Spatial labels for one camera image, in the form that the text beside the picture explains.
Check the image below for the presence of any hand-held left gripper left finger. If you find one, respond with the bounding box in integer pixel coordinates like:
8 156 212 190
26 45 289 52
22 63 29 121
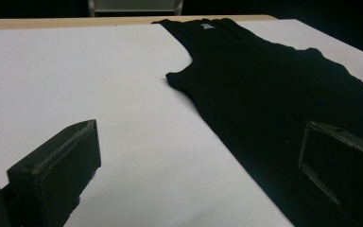
7 118 102 227

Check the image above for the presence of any black tank top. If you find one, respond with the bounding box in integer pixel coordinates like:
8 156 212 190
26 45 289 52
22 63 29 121
150 17 363 227

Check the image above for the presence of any white table cover sheet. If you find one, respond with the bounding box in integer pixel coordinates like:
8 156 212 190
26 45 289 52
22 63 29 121
0 19 363 227

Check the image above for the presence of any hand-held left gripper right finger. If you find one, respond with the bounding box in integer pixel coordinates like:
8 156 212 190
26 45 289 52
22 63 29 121
298 120 363 227

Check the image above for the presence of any white table frame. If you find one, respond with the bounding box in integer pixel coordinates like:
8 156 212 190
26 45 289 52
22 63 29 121
87 0 184 17

